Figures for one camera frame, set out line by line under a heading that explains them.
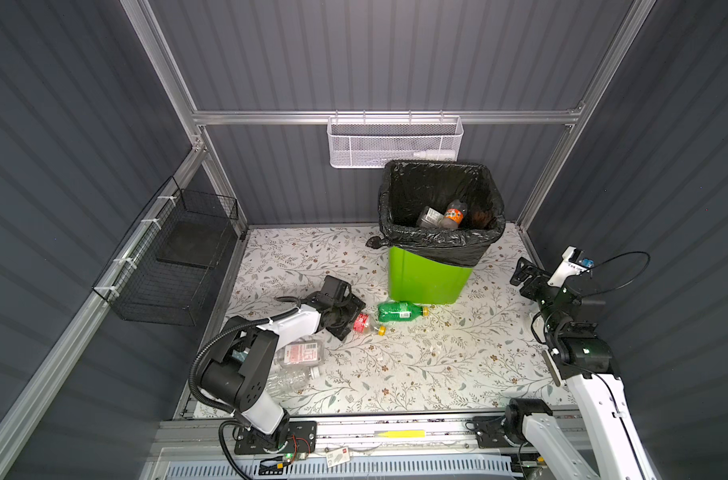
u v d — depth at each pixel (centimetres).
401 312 91
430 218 94
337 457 70
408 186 91
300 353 83
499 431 74
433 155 87
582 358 47
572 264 58
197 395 44
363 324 88
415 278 97
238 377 45
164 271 74
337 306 74
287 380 84
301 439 72
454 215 89
